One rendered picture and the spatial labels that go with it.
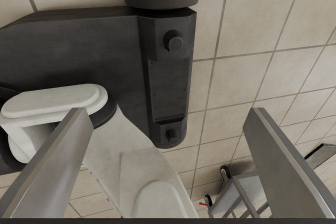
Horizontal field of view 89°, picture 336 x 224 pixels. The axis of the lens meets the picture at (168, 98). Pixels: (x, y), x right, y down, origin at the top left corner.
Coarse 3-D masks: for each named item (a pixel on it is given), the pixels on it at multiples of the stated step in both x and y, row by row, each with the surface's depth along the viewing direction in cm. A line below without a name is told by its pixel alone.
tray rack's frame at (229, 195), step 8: (224, 176) 132; (240, 176) 125; (248, 176) 126; (256, 176) 129; (232, 184) 127; (240, 184) 131; (248, 184) 135; (256, 184) 139; (224, 192) 133; (232, 192) 137; (248, 192) 146; (256, 192) 152; (216, 200) 145; (224, 200) 144; (232, 200) 149; (208, 208) 156; (216, 208) 151; (224, 208) 157
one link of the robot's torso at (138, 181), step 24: (96, 120) 36; (120, 120) 38; (96, 144) 33; (120, 144) 33; (144, 144) 33; (96, 168) 29; (120, 168) 27; (144, 168) 26; (168, 168) 26; (120, 192) 22; (144, 192) 21; (168, 192) 21; (120, 216) 28; (144, 216) 19; (168, 216) 19; (192, 216) 20
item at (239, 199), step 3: (246, 189) 117; (237, 198) 123; (240, 198) 120; (234, 201) 127; (237, 201) 123; (240, 201) 121; (234, 204) 127; (237, 204) 124; (231, 207) 130; (234, 207) 127; (228, 210) 134; (231, 210) 130; (225, 213) 138; (228, 213) 134; (222, 216) 142; (225, 216) 138
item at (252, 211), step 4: (232, 176) 124; (232, 180) 123; (236, 180) 122; (236, 184) 119; (236, 188) 119; (240, 188) 117; (240, 192) 116; (244, 192) 115; (240, 196) 116; (244, 196) 113; (244, 200) 112; (248, 200) 111; (248, 204) 109; (248, 208) 109; (252, 208) 108; (252, 212) 106; (256, 212) 106; (252, 216) 106; (256, 216) 104
